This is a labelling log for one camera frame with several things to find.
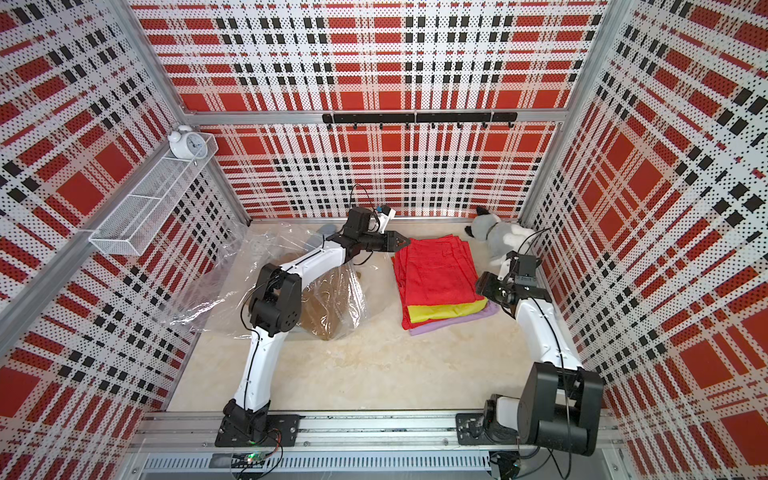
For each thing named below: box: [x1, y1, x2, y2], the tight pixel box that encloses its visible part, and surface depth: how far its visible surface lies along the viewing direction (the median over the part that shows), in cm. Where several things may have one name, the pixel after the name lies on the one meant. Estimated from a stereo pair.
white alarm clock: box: [167, 125, 208, 160], surface depth 83 cm
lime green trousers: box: [408, 298, 489, 324], surface depth 89 cm
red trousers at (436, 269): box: [392, 234, 485, 325], surface depth 94 cm
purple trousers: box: [409, 301, 500, 336], surface depth 92 cm
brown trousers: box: [300, 262, 367, 340], surface depth 84 cm
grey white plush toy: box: [465, 207, 535, 267], surface depth 107 cm
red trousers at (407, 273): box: [392, 258, 421, 331], surface depth 91 cm
